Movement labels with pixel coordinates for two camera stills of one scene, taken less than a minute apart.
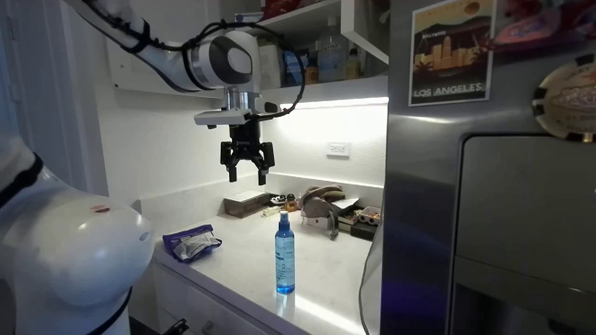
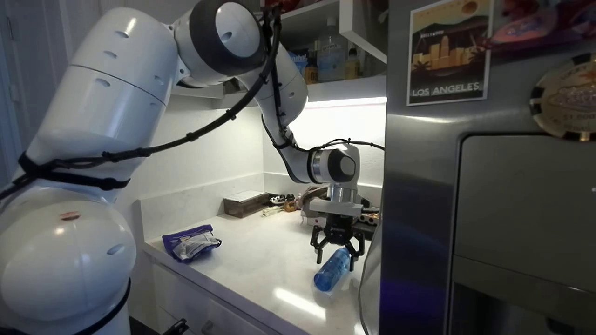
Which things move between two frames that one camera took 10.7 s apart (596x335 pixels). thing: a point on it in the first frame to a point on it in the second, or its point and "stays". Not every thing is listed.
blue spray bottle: [286, 258] to [332, 271]
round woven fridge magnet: [565, 100] stays
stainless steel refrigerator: [489, 215] stays
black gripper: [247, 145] to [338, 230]
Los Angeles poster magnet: [452, 55] stays
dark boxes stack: [362, 223] stays
